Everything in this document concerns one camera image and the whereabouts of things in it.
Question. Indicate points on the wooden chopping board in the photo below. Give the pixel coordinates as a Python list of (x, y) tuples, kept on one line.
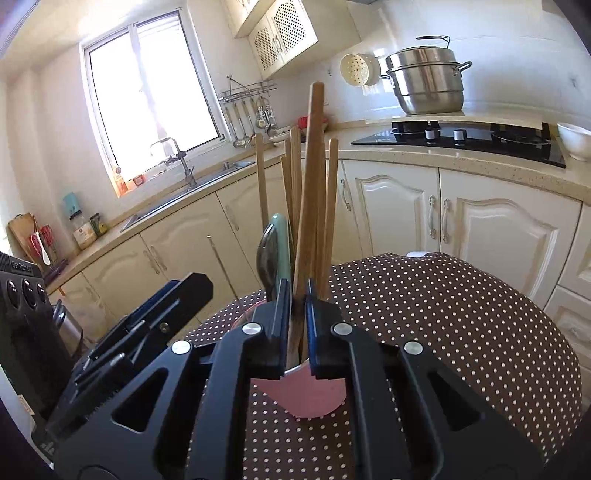
[(21, 235)]

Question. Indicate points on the stainless steel steamer pot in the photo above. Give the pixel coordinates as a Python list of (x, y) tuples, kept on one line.
[(429, 87)]

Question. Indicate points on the orange bottle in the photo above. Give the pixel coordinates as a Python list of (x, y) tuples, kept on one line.
[(120, 182)]

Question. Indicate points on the brown polka-dot tablecloth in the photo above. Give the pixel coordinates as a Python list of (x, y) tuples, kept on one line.
[(438, 346)]

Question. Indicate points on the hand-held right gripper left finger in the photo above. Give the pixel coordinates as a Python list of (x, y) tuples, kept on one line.
[(282, 332)]

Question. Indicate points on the stainless steel sink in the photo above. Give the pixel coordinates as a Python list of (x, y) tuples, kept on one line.
[(161, 203)]

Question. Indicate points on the stacked white bowls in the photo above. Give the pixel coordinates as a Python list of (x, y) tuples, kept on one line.
[(277, 138)]

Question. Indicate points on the red container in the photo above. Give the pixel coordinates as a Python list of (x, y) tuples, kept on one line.
[(302, 122)]

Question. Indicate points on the cream wall cabinets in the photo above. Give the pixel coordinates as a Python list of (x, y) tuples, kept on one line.
[(240, 9)]

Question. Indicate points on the metal wall utensil rack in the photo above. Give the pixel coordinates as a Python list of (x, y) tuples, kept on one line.
[(249, 92)]

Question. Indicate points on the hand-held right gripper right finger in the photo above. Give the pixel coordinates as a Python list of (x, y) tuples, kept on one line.
[(314, 341)]

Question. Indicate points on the row of hanging kitchen utensils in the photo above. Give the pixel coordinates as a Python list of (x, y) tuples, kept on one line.
[(240, 124)]

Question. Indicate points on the steel kitchen faucet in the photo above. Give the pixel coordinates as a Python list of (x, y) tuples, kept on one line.
[(187, 170)]

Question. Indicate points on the pink cup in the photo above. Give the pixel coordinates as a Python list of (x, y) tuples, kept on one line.
[(300, 397)]

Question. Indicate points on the light blue packet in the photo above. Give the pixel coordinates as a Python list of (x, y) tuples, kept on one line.
[(71, 203)]

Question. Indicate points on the white bowl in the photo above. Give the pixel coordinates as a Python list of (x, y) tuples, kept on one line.
[(577, 141)]

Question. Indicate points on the bundle of wooden chopsticks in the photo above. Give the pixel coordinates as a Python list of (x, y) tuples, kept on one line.
[(332, 184)]

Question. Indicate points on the red and white spatula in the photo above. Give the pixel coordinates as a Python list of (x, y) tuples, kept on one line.
[(39, 247)]

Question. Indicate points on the light green sheathed knife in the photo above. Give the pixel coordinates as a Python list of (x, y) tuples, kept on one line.
[(281, 249)]

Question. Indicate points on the sliding kitchen window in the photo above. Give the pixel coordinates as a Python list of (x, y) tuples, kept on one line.
[(147, 101)]

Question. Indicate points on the small red cup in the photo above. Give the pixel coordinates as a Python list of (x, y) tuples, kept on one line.
[(137, 181)]

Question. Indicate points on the cream lattice door cabinet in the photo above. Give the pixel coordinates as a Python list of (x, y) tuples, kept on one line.
[(286, 27)]

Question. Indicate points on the cream colander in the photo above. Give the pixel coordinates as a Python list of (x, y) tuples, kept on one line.
[(358, 69)]

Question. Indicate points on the glass jar with label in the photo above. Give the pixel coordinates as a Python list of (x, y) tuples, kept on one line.
[(85, 233)]

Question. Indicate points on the beige kitchen countertop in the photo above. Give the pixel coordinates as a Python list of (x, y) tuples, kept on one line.
[(461, 161)]

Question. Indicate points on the black glass gas cooktop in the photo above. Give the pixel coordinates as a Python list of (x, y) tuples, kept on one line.
[(485, 143)]

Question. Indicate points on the single wooden chopstick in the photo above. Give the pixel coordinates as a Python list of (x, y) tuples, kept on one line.
[(310, 184)]

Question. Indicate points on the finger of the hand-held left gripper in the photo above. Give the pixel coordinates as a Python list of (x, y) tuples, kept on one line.
[(189, 295), (106, 368)]

